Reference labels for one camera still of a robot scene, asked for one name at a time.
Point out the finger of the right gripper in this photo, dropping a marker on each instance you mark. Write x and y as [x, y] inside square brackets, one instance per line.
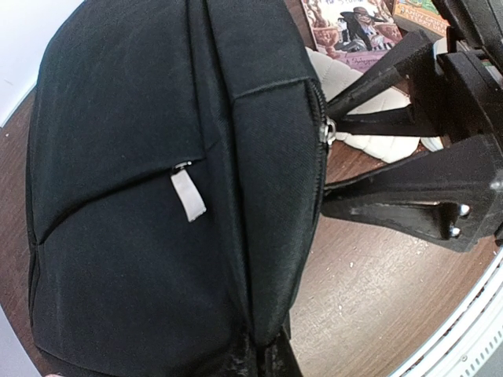
[451, 198]

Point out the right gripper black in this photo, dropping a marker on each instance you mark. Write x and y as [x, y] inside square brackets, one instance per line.
[456, 90]

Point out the black student backpack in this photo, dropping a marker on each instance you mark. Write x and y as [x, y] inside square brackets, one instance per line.
[176, 160]

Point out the purple illustrated paperback book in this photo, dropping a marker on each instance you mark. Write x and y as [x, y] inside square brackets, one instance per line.
[355, 32]

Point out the green orange paperback book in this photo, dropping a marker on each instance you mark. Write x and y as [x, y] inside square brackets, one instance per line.
[419, 14]

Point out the front aluminium rail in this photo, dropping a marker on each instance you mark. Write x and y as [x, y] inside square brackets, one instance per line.
[469, 337]

